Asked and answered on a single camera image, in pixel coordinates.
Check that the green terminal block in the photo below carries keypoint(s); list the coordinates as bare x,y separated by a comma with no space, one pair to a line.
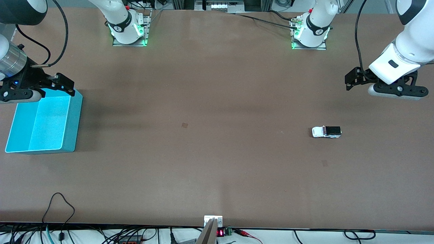
228,231

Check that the grey metal bar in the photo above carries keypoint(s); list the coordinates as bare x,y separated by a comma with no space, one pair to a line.
207,235

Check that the white mounting bracket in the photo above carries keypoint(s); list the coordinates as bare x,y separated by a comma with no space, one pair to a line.
207,219

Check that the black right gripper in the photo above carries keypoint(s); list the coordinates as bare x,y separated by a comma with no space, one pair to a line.
31,78

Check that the white jeep toy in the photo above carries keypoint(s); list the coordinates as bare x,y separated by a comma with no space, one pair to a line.
320,132

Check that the black power plug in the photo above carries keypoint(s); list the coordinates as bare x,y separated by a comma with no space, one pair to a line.
172,237

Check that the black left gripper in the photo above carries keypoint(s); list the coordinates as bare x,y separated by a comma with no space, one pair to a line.
356,77

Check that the red digit display module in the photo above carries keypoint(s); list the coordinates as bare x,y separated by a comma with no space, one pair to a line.
220,232

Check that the red clip lead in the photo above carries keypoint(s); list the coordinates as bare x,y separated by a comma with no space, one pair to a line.
245,233

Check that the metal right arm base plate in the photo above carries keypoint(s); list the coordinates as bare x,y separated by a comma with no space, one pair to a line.
148,27

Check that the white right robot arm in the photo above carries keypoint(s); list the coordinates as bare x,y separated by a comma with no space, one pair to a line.
115,10

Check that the teal plastic bin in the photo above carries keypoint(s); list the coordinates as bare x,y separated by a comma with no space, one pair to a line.
44,128

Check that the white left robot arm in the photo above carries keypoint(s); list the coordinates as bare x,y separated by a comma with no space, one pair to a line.
410,51

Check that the white lit device box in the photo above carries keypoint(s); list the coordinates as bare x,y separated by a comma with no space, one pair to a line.
220,5

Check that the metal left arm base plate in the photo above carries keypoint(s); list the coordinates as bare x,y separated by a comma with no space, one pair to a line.
312,48

